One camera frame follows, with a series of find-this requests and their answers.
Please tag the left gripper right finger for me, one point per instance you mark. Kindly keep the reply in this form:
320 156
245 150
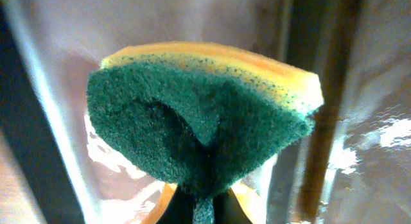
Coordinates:
227 209

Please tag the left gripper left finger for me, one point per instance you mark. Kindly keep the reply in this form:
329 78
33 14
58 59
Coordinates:
179 210

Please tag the yellow green sponge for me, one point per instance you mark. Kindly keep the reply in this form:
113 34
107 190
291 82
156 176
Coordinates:
201 116

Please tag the small soapy water tray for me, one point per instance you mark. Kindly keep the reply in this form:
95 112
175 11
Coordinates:
355 169

